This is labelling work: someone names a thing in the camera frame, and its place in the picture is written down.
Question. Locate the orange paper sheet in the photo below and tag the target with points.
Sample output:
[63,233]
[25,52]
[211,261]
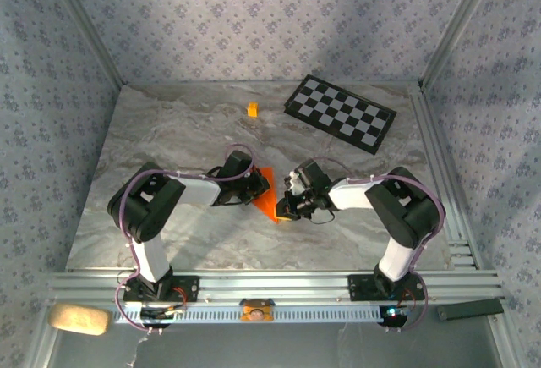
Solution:
[266,203]

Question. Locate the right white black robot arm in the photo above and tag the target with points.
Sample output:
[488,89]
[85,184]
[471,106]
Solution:
[348,194]

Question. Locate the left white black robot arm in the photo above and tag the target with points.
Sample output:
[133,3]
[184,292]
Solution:
[198,190]

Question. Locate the small orange block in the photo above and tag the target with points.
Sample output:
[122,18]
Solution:
[253,110]

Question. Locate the black white checkerboard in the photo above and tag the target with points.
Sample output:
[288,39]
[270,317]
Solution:
[340,112]

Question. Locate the cartoon face sticker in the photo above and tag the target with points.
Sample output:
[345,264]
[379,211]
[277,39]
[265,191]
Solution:
[256,311]

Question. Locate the black flat bar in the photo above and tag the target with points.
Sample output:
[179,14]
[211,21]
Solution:
[469,309]

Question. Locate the beige sponge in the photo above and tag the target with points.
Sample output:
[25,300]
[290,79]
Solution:
[78,319]

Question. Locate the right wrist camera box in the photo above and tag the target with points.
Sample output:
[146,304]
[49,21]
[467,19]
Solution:
[296,184]

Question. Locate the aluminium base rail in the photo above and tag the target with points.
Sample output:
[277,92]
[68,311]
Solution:
[274,285]

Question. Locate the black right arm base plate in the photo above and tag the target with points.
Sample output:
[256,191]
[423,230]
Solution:
[359,287]

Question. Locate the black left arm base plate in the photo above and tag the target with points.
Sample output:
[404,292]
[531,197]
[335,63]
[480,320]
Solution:
[190,289]

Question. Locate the aluminium side rail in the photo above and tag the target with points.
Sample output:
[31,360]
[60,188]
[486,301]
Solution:
[422,114]

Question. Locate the aluminium frame post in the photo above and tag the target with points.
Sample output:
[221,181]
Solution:
[458,25]

